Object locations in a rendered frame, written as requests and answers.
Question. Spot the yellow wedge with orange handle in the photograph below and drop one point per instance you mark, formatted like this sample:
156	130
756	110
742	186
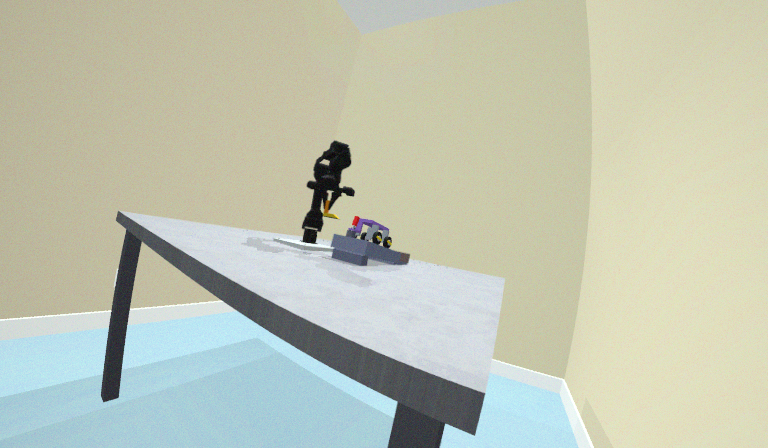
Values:
326	212

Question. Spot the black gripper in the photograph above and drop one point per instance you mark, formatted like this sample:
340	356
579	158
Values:
349	191

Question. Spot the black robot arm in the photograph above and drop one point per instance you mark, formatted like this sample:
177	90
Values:
339	156

